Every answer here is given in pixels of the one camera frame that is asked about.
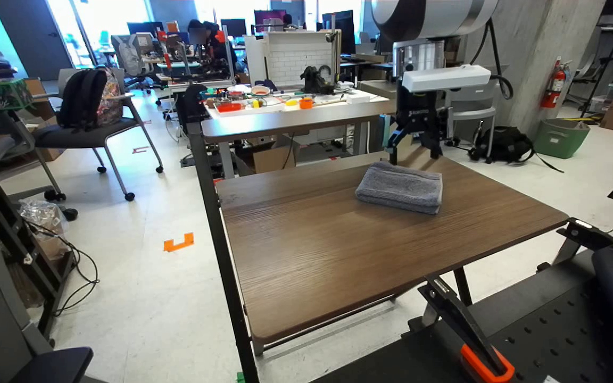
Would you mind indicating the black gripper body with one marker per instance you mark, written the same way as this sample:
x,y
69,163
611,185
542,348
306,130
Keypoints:
x,y
419,114

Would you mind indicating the white table with parts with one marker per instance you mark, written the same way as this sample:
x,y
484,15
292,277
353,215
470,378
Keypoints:
x,y
285,115

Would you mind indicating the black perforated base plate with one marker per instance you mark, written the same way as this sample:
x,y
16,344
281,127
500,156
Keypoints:
x,y
553,329

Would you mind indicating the black chair with jacket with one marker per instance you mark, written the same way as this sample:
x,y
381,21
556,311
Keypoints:
x,y
87,121

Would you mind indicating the seated person in background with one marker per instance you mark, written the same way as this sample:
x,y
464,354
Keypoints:
x,y
210,45

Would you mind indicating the green plastic bin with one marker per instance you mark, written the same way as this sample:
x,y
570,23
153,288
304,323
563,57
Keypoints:
x,y
560,137

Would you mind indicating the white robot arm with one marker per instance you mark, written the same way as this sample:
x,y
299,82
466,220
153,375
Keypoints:
x,y
418,30

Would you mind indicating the brown wooden desk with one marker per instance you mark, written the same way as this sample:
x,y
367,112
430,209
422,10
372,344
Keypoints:
x,y
297,251

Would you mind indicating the red fire extinguisher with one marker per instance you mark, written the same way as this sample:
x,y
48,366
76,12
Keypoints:
x,y
553,87

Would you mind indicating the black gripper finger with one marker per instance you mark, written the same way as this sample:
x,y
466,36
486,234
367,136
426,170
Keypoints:
x,y
433,146
392,146

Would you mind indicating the black bag on floor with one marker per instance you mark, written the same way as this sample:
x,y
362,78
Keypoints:
x,y
502,144

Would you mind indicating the orange handled clamp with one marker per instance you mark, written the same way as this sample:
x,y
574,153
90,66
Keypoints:
x,y
478,353

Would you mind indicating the cardboard box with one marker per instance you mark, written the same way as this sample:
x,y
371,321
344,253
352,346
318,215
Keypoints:
x,y
268,159

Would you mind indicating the grey towel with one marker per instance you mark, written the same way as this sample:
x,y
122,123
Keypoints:
x,y
401,188

